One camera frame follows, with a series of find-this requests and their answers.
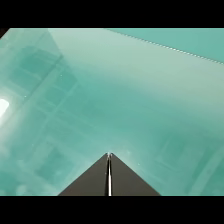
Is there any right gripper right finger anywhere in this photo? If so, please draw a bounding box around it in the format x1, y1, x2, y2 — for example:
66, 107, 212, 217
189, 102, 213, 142
109, 152, 162, 197

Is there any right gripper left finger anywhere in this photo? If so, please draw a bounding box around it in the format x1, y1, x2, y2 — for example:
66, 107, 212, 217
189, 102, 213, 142
58, 152, 110, 197

